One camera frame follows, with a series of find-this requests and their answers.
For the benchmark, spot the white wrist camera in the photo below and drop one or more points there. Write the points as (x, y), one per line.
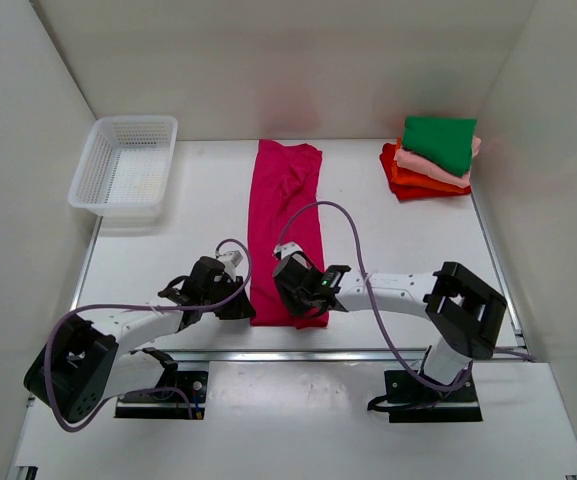
(285, 250)
(230, 260)

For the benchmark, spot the green folded t-shirt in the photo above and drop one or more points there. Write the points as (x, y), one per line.
(446, 142)

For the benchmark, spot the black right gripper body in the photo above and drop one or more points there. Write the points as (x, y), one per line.
(298, 300)

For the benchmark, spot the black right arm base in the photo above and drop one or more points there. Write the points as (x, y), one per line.
(407, 401)

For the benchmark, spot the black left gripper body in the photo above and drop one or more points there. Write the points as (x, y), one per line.
(226, 290)

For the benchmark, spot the red folded t-shirt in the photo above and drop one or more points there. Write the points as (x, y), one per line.
(405, 193)

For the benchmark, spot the pink folded t-shirt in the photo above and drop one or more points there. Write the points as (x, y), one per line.
(423, 160)

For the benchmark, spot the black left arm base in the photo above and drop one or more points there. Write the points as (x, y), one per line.
(150, 384)

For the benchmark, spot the white plastic basket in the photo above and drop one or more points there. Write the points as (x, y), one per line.
(124, 166)

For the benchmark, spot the orange folded t-shirt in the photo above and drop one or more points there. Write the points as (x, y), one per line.
(403, 177)

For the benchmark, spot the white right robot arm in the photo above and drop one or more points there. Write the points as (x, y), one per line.
(466, 311)

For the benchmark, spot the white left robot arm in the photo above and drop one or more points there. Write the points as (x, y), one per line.
(86, 362)

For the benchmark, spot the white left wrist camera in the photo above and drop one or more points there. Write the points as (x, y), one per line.
(230, 260)

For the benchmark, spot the magenta t-shirt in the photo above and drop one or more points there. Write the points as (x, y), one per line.
(283, 188)

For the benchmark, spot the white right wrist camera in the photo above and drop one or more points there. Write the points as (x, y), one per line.
(285, 250)

